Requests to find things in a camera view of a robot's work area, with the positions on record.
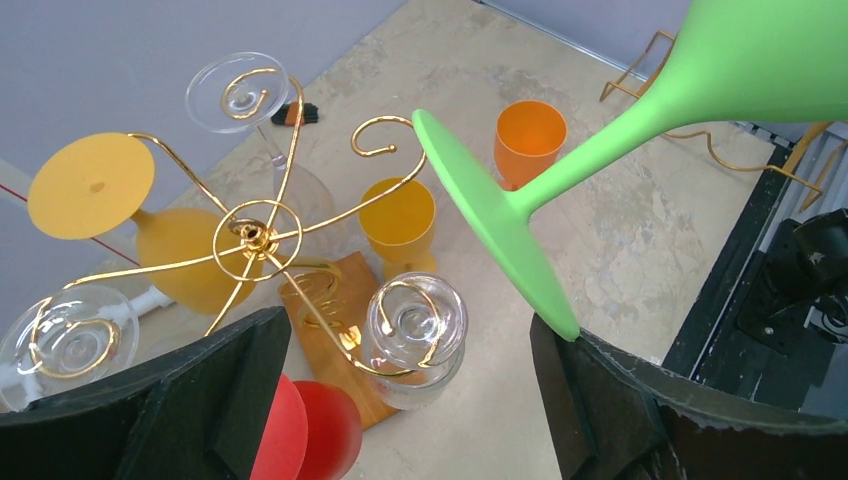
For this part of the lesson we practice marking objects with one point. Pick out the ribbed clear wine glass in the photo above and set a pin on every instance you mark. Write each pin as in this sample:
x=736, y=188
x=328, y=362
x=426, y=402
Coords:
x=240, y=93

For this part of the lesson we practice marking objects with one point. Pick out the yellow plastic goblet front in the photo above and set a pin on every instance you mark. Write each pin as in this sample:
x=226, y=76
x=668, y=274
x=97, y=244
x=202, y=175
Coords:
x=95, y=183

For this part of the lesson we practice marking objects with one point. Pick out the green plastic cup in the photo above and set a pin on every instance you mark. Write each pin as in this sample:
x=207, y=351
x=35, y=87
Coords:
x=756, y=61

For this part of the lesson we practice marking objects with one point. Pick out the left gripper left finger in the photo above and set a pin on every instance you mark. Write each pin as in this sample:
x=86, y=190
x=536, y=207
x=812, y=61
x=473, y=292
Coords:
x=197, y=412

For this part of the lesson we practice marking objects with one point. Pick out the yellow plastic goblet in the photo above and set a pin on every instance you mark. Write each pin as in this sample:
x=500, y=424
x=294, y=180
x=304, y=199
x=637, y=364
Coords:
x=95, y=183
x=400, y=228

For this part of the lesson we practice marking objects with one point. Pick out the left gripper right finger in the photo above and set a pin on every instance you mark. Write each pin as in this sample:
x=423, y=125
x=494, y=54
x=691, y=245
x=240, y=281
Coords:
x=614, y=415

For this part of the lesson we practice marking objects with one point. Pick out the white pvc pipe frame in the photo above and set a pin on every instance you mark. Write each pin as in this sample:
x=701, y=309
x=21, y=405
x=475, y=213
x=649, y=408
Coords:
x=34, y=265

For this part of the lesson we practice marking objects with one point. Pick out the black orange hex key set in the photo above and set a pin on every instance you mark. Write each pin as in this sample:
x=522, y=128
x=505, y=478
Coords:
x=288, y=114

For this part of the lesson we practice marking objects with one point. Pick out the orange plastic goblet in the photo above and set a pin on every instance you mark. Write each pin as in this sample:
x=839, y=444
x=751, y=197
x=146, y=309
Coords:
x=529, y=135

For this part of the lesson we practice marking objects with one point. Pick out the yellow plastic goblet back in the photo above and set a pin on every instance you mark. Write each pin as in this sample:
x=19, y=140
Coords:
x=400, y=228

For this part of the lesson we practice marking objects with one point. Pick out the gold wire wine glass rack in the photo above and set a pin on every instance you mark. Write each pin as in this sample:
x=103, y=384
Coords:
x=259, y=241

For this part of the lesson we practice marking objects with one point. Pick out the red plastic goblet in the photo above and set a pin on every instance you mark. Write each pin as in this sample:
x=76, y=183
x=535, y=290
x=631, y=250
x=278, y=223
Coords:
x=313, y=431

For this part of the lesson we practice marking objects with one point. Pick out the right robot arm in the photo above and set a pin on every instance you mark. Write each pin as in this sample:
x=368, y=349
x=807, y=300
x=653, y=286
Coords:
x=804, y=269

